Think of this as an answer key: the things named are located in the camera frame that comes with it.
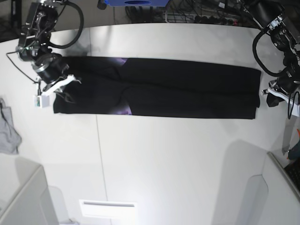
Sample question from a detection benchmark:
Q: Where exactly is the black power strip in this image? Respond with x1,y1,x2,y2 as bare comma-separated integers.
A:
194,15,238,26

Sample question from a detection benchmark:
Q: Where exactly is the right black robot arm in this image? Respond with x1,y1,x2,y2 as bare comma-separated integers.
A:
16,0,84,108

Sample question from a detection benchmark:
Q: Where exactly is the blue plastic bin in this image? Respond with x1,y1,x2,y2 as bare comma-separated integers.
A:
104,0,169,7

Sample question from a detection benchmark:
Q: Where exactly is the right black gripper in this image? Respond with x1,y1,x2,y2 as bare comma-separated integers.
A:
32,53,75,103

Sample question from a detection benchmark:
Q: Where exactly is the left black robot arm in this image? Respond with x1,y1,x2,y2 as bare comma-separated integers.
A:
240,0,300,107

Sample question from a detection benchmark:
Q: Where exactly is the black T-shirt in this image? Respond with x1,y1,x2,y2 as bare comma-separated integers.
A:
53,56,261,120

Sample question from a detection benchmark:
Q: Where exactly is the black keyboard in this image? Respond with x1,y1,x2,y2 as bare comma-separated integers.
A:
285,160,300,190

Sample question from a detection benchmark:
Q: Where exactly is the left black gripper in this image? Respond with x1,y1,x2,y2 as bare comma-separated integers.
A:
266,76,300,107

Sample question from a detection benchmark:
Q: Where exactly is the grey cloth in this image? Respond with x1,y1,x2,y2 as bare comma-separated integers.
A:
0,98,22,155

